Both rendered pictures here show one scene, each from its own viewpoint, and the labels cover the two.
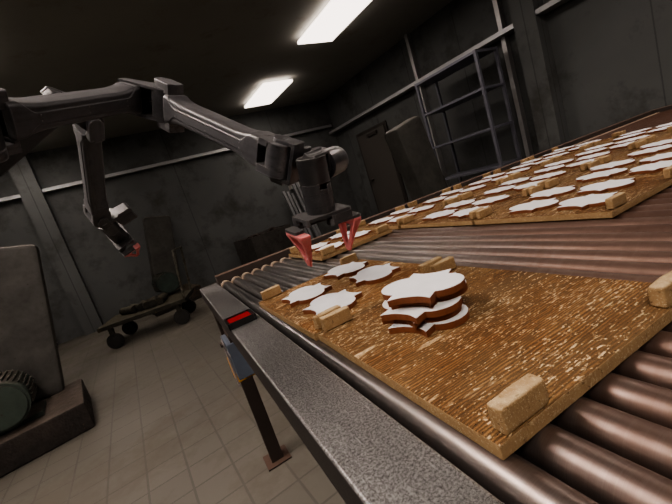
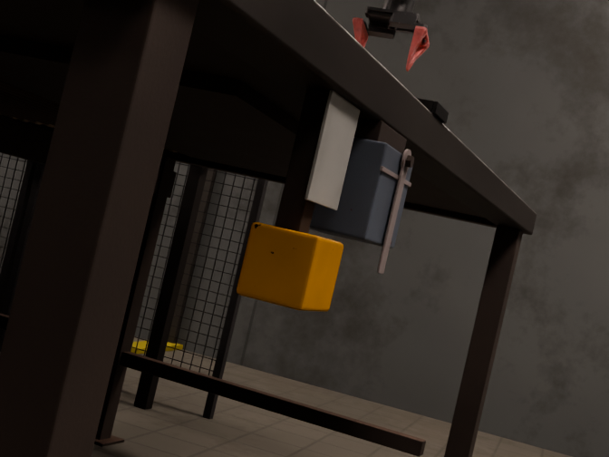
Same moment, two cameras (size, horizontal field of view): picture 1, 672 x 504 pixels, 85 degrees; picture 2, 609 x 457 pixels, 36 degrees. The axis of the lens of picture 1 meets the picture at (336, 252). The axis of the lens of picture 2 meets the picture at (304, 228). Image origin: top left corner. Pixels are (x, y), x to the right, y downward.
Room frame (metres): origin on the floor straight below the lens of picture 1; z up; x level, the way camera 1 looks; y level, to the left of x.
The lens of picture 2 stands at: (2.03, 1.20, 0.68)
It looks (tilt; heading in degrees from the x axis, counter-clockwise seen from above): 1 degrees up; 225
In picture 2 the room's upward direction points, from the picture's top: 13 degrees clockwise
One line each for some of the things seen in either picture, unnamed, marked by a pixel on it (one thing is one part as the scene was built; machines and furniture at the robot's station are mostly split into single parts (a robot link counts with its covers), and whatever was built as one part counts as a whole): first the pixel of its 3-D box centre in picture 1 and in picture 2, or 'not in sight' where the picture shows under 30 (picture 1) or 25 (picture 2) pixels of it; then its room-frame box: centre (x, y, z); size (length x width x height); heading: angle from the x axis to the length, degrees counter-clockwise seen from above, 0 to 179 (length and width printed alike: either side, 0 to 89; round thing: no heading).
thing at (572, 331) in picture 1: (468, 319); not in sight; (0.53, -0.16, 0.93); 0.41 x 0.35 x 0.02; 23
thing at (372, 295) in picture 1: (343, 289); not in sight; (0.91, 0.01, 0.93); 0.41 x 0.35 x 0.02; 24
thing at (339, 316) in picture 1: (335, 318); not in sight; (0.65, 0.04, 0.95); 0.06 x 0.02 x 0.03; 113
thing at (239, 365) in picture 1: (243, 352); (358, 195); (1.13, 0.39, 0.77); 0.14 x 0.11 x 0.18; 24
